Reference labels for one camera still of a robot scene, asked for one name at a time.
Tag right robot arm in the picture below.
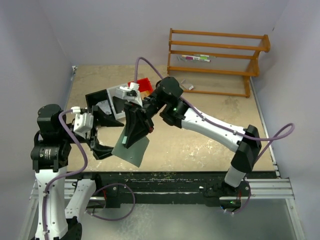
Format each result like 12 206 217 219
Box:
121 77 262 188

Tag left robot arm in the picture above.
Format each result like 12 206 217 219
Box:
30 104 124 240

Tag black cards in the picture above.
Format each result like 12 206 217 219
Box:
112 96 127 114

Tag silver cards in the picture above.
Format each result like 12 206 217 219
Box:
96 100 112 115

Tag black bin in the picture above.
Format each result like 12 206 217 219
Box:
85 89 115 119

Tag red bin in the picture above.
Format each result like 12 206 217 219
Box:
135 77 153 94

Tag white bin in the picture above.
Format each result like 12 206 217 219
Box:
106 83 128 120

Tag purple marker pen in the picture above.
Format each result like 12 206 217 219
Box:
181 55 211 63

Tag wooden shelf rack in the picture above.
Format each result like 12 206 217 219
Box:
165 27 271 99

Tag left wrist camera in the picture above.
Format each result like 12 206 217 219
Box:
71 106 94 139

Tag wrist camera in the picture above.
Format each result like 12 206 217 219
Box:
71 106 94 139
115 82 143 107

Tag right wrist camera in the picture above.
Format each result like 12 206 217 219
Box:
115 82 143 107

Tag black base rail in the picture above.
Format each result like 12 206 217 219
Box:
64 171 277 209

